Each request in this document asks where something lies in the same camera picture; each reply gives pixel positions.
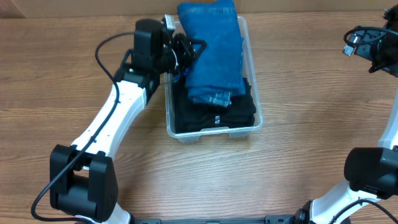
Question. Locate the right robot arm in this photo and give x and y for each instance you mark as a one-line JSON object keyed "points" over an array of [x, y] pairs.
{"points": [[370, 173]]}

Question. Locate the clear plastic storage bin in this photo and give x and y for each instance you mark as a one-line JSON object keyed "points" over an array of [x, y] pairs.
{"points": [[248, 72]]}

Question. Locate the black garment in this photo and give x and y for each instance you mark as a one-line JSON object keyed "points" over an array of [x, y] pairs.
{"points": [[190, 117]]}

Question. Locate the blue denim jeans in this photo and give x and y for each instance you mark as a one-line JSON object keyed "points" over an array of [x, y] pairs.
{"points": [[215, 77]]}

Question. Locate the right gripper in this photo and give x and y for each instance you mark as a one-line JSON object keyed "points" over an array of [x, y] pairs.
{"points": [[390, 66]]}

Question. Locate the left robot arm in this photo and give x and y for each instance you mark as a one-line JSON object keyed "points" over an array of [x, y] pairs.
{"points": [[83, 181]]}

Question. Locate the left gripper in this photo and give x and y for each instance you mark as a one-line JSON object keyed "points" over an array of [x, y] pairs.
{"points": [[188, 49]]}

